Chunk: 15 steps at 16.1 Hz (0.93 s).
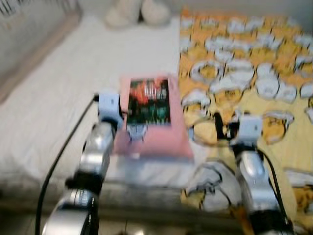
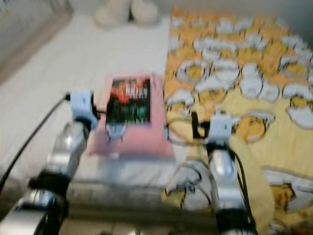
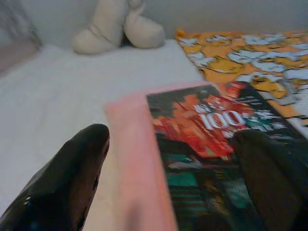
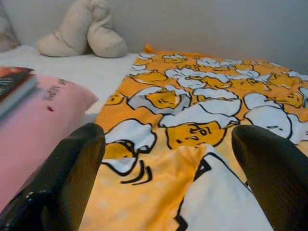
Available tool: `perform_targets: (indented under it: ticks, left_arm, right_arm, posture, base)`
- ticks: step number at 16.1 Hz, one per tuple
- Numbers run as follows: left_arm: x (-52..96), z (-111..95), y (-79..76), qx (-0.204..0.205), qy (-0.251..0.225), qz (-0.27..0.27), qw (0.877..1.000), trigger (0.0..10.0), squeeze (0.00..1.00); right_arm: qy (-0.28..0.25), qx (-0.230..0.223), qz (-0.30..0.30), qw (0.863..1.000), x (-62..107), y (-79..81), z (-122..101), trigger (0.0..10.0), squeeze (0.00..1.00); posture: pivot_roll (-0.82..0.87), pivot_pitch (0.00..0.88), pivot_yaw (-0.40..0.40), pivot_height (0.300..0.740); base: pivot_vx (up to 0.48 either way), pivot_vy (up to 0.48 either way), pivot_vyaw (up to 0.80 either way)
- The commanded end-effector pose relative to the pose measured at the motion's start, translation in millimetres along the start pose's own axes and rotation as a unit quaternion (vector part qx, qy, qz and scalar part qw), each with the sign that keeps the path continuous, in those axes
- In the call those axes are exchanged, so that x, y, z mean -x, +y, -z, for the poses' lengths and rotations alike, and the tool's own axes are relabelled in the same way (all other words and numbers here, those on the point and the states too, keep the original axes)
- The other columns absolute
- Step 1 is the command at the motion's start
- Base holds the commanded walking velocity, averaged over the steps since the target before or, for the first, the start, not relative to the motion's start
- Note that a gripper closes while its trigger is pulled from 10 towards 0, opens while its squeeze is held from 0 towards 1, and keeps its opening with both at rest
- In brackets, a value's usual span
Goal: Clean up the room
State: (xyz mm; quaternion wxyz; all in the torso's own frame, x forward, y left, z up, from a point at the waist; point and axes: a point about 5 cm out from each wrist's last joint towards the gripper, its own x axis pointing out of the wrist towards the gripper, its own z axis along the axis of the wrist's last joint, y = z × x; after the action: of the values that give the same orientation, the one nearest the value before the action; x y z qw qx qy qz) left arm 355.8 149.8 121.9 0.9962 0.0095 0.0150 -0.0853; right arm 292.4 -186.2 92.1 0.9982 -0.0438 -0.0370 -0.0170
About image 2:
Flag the dark flower cover book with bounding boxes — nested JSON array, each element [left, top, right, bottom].
[[107, 77, 151, 125]]

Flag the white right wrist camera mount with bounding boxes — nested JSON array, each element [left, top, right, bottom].
[[205, 112, 238, 145]]

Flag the pink sheep print pillow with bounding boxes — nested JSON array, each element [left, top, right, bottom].
[[89, 73, 176, 158]]

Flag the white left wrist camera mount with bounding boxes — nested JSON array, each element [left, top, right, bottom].
[[70, 90, 96, 129]]

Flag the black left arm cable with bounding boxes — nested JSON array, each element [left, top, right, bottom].
[[0, 93, 74, 196]]

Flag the yellow duck print blanket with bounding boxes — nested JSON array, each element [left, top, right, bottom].
[[162, 7, 313, 235]]

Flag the white quilted mattress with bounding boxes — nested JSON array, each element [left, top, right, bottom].
[[0, 14, 225, 197]]

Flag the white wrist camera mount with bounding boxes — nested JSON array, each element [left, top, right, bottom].
[[205, 112, 238, 145], [70, 90, 96, 129]]

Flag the grey ornament print panel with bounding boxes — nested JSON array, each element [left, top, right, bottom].
[[0, 0, 73, 85]]

